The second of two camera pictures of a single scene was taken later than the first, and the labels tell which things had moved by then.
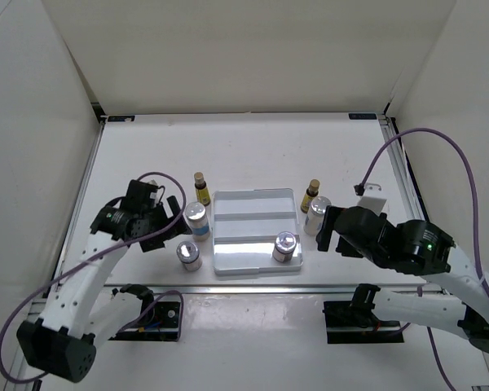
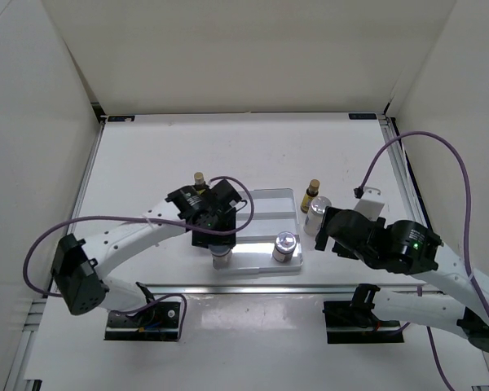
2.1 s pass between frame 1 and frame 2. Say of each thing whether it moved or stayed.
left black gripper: moved
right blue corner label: stayed
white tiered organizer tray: stayed
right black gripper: stayed
